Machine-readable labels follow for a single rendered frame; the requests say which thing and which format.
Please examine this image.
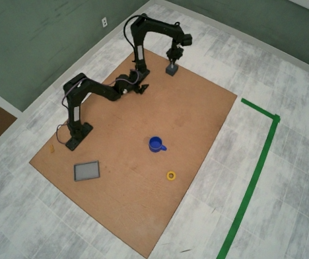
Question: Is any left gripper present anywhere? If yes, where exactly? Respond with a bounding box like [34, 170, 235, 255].
[166, 47, 184, 65]

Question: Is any blue mug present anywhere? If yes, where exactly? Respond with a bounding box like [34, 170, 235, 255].
[149, 136, 167, 153]

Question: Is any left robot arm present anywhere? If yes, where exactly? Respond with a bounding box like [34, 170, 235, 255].
[130, 17, 193, 85]

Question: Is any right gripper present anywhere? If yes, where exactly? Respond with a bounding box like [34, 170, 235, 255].
[127, 71, 149, 94]

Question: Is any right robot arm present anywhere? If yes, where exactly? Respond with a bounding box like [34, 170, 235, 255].
[63, 73, 129, 151]

